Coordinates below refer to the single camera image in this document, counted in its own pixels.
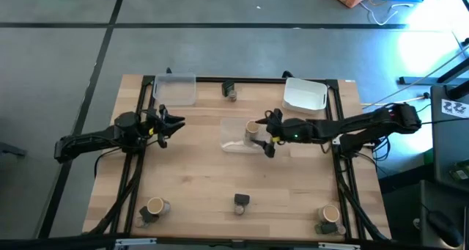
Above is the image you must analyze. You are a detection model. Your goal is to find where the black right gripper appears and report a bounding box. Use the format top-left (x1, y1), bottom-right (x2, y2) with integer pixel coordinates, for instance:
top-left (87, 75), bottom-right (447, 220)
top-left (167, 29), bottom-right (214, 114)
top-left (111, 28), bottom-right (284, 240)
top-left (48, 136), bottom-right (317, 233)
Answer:
top-left (251, 109), bottom-right (309, 158)

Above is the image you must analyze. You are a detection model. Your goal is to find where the silver aluminium bracket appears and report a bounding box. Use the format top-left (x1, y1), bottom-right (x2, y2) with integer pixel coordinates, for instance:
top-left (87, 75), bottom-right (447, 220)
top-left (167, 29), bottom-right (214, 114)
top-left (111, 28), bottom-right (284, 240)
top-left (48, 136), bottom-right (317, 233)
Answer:
top-left (114, 238), bottom-right (158, 248)
top-left (317, 242), bottom-right (362, 250)

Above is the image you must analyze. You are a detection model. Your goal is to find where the white floor cable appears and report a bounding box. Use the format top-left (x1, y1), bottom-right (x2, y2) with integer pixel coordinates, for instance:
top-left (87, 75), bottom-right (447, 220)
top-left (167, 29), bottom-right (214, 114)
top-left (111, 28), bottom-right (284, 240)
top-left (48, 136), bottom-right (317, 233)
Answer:
top-left (360, 0), bottom-right (415, 26)

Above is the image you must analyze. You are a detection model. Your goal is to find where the clear plastic bin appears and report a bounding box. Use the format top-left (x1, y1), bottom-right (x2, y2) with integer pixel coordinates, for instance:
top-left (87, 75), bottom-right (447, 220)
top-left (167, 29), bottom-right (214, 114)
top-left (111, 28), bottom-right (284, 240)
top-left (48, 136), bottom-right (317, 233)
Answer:
top-left (218, 117), bottom-right (274, 155)
top-left (152, 73), bottom-right (197, 107)

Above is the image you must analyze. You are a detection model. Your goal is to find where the green circuit board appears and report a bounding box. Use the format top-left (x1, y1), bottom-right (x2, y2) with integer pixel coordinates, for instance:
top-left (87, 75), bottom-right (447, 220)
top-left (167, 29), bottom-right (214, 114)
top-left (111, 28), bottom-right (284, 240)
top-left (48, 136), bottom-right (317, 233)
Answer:
top-left (449, 158), bottom-right (469, 181)

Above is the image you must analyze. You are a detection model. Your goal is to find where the black crossbeam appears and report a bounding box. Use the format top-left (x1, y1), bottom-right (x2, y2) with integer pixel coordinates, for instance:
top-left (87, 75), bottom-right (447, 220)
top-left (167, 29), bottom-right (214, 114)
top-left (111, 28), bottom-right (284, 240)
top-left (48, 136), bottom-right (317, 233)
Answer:
top-left (0, 234), bottom-right (469, 250)

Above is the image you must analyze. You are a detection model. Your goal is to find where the white printed paper sheet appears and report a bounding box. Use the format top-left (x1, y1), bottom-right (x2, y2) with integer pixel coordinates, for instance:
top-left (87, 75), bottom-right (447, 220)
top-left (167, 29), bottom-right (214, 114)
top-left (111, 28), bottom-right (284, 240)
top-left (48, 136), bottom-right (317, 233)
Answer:
top-left (440, 98), bottom-right (469, 119)

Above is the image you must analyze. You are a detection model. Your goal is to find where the white plastic bin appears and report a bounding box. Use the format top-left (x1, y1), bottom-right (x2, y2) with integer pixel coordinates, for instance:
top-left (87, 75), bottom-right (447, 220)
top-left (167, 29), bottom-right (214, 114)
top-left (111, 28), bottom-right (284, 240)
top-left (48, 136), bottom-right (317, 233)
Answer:
top-left (281, 77), bottom-right (328, 115)

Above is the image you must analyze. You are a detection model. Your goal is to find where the spice jar black cap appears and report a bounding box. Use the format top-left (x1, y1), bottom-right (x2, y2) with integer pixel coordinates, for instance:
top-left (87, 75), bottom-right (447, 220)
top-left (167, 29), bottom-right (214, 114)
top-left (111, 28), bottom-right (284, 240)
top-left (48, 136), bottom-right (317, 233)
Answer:
top-left (234, 193), bottom-right (251, 207)
top-left (221, 80), bottom-right (236, 98)
top-left (314, 222), bottom-right (339, 235)
top-left (138, 206), bottom-right (158, 224)

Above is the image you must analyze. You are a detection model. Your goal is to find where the black aluminium table frame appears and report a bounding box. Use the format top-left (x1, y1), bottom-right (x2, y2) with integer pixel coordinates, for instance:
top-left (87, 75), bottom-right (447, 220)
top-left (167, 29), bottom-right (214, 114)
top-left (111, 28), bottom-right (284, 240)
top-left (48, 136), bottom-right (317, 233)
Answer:
top-left (89, 75), bottom-right (392, 243)

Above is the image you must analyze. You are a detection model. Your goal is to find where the paper cup bottom right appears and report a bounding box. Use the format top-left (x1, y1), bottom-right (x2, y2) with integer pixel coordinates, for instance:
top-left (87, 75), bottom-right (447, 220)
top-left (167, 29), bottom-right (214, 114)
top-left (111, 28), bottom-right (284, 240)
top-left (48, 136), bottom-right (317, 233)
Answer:
top-left (317, 204), bottom-right (341, 224)

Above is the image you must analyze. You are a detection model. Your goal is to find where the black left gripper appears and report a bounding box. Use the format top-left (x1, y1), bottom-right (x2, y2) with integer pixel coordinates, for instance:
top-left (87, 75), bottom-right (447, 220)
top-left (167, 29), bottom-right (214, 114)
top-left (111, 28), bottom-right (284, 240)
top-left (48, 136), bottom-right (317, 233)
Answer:
top-left (139, 103), bottom-right (186, 149)

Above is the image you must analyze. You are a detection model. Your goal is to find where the dark grey desk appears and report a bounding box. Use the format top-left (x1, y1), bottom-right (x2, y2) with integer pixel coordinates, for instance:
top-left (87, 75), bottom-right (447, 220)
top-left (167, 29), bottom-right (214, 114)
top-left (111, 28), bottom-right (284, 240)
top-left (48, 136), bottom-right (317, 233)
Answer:
top-left (419, 179), bottom-right (469, 250)

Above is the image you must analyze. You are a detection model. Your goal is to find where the tall spice jar tan lid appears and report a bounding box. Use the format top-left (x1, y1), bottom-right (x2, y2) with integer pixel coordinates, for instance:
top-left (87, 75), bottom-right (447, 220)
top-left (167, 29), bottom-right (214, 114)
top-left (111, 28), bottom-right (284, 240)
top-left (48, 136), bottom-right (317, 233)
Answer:
top-left (146, 196), bottom-right (171, 217)
top-left (243, 120), bottom-right (262, 147)

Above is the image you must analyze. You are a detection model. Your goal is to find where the yellow rod black knob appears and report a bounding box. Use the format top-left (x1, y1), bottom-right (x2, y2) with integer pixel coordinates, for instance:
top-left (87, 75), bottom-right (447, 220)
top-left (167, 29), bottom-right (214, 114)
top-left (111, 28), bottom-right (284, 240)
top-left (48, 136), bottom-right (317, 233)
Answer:
top-left (361, 92), bottom-right (430, 108)

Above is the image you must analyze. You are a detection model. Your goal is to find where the grey floor object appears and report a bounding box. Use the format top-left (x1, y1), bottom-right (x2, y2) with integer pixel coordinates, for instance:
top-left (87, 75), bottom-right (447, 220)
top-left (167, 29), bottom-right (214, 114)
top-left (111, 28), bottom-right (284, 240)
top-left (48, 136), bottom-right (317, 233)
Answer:
top-left (0, 141), bottom-right (27, 158)

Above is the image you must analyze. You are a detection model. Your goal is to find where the black floor stand leg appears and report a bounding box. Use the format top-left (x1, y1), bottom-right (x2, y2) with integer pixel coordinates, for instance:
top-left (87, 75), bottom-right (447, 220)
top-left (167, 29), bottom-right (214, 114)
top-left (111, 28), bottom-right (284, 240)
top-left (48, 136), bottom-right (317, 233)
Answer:
top-left (398, 57), bottom-right (469, 87)

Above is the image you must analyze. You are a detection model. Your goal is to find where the black computer mouse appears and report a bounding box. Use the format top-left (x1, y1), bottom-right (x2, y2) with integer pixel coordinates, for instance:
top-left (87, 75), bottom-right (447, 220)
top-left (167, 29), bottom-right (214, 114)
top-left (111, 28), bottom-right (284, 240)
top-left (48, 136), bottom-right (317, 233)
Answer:
top-left (426, 210), bottom-right (464, 248)

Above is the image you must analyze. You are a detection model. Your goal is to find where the black side desk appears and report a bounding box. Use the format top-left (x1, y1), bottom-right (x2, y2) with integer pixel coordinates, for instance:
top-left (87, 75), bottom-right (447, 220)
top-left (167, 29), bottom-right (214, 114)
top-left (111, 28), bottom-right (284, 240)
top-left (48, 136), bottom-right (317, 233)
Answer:
top-left (430, 84), bottom-right (469, 192)

